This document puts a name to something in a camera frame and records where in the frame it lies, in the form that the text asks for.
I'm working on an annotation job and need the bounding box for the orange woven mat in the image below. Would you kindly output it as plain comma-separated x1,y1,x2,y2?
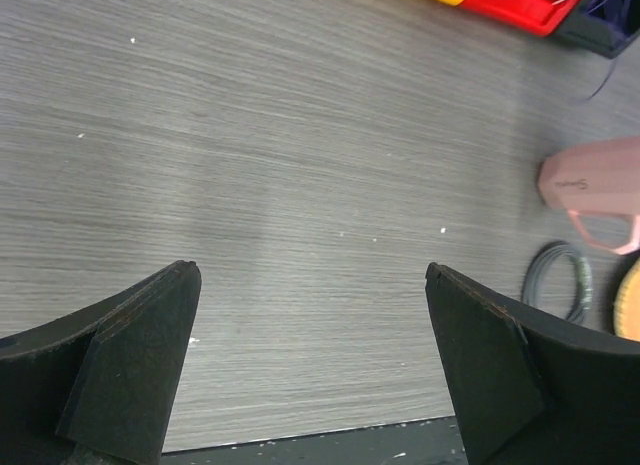
613,261,640,342

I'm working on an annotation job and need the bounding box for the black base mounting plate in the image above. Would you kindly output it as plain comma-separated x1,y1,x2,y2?
160,417,468,465

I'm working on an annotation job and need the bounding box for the purple thin cable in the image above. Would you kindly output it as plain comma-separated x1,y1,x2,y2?
574,0,640,104

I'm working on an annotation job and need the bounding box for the black plastic bin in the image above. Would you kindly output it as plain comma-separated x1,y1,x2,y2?
552,0,639,59

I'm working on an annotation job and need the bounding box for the grey coiled cable ring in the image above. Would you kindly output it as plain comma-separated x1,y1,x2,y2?
521,240,595,325

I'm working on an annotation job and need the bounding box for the red plastic bin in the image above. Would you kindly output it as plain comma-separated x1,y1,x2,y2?
461,0,580,37

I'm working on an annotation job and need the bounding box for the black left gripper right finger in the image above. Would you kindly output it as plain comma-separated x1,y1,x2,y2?
425,263,639,464

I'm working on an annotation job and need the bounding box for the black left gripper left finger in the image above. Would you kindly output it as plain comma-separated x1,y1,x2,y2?
1,261,202,464

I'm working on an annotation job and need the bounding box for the pink white mug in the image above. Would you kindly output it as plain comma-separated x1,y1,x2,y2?
537,136,639,255

